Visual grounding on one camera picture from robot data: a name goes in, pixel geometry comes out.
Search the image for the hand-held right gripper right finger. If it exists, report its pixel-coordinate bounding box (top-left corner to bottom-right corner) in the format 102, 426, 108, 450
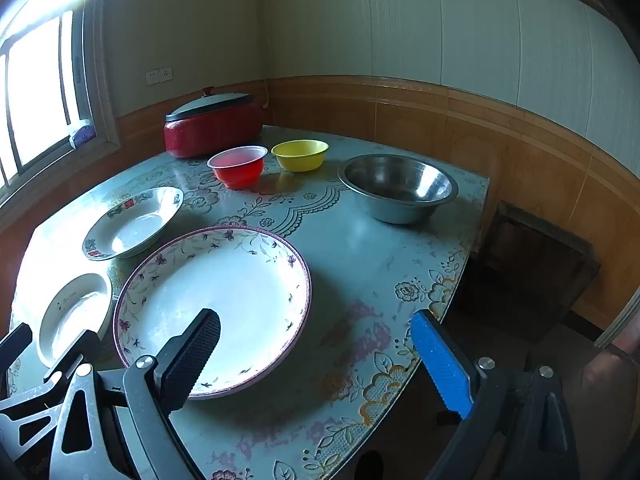
411, 310, 586, 480

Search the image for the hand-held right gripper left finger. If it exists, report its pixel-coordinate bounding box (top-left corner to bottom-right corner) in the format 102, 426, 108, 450
49, 308, 221, 480

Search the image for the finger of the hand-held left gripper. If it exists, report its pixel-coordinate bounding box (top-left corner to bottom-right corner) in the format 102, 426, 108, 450
0, 322, 33, 368
0, 329, 102, 461

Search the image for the small white bowl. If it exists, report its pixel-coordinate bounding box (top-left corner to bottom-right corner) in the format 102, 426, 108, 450
38, 273, 114, 369

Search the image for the large purple-rimmed floral plate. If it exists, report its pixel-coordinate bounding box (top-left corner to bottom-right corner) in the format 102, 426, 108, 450
113, 226, 313, 401

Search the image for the deep plate with red print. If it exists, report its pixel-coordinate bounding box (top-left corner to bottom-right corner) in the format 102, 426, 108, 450
82, 186, 185, 261

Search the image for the stainless steel bowl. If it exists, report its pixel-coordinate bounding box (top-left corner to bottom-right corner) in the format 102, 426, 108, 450
337, 154, 459, 225

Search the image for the red plastic bowl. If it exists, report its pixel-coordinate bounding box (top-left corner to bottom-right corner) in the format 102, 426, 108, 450
207, 145, 268, 191

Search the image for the yellow plastic bowl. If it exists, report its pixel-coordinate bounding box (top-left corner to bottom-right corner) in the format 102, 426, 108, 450
271, 139, 329, 173

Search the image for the dark wooden stool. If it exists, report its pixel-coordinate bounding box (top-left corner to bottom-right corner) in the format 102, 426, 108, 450
472, 200, 601, 343

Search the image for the purple item on windowsill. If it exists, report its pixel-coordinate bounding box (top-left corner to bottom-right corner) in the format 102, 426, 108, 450
67, 120, 96, 148

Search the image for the red electric pot with lid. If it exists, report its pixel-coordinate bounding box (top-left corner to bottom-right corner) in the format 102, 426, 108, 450
164, 86, 265, 158

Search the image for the window with metal bars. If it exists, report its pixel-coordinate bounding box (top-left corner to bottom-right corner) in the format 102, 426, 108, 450
0, 0, 121, 206

